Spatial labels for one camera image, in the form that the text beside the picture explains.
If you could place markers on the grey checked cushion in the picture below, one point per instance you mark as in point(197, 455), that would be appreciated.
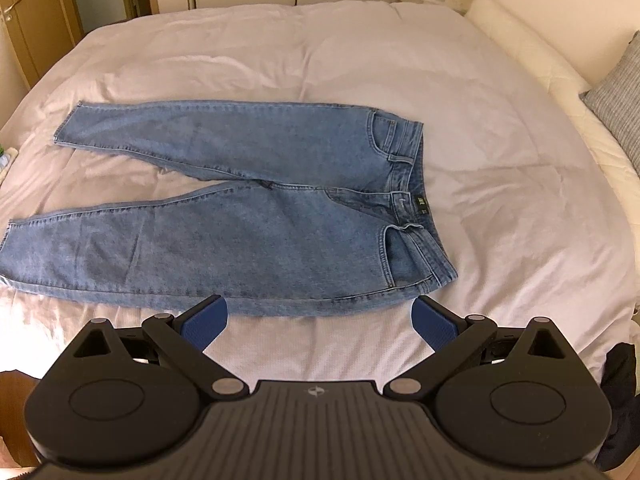
point(617, 92)

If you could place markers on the black garment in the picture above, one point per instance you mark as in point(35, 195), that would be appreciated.
point(622, 400)

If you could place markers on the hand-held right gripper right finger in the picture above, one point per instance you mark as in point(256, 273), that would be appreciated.
point(435, 322)

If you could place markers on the blue jeans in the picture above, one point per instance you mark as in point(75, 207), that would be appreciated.
point(250, 240)

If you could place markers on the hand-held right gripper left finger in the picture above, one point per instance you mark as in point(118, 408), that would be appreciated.
point(205, 322)

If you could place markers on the white bed blanket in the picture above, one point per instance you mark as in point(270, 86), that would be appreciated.
point(500, 185)

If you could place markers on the wooden door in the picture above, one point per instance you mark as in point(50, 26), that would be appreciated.
point(35, 15)

